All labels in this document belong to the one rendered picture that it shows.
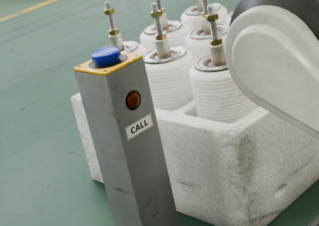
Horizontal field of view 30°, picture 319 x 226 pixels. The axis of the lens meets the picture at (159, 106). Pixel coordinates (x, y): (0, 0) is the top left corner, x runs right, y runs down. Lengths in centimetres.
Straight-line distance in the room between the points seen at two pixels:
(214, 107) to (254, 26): 31
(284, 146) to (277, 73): 36
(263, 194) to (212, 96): 17
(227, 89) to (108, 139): 19
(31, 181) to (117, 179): 43
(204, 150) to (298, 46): 36
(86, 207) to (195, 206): 22
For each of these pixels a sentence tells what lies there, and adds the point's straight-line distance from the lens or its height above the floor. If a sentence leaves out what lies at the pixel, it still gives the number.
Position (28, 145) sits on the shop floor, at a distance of 142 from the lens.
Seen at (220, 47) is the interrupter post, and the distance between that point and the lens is 89.
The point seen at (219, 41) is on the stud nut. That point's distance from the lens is 89.
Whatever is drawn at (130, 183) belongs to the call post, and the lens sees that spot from 83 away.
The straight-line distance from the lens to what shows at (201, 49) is 103.
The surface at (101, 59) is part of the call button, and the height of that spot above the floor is 32.
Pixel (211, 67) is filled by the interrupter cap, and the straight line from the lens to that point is 89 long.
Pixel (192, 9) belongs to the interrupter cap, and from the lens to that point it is 124.
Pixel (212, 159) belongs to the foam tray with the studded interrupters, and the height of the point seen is 13.
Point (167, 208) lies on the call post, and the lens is 90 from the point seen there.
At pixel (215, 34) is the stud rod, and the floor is 30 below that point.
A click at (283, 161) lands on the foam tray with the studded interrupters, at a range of 95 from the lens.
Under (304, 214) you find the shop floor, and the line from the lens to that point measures 98.
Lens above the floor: 55
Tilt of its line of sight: 23 degrees down
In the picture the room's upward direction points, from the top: 12 degrees counter-clockwise
